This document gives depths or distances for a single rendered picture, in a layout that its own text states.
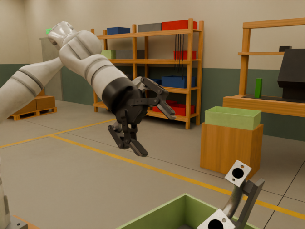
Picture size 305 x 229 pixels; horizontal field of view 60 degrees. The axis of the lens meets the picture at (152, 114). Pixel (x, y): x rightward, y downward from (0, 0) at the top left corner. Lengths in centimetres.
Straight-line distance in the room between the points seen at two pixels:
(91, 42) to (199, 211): 68
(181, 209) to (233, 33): 487
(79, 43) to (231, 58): 507
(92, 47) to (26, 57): 1077
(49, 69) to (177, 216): 68
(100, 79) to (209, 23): 538
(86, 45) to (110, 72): 12
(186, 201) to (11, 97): 69
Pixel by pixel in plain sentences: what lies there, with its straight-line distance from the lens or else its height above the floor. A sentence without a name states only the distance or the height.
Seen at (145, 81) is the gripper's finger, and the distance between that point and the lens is 52.
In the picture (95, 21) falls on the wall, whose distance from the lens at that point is 818.
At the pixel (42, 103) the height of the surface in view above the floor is 29.
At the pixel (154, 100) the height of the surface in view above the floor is 137.
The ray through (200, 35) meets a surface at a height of 192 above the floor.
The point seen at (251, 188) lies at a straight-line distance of 70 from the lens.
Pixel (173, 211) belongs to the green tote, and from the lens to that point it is 100.
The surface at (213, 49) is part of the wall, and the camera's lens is 579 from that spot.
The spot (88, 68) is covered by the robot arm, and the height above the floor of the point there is 143.
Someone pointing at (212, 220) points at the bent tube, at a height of 117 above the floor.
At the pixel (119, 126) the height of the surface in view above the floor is 131.
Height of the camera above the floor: 145
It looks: 12 degrees down
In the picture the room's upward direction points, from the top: straight up
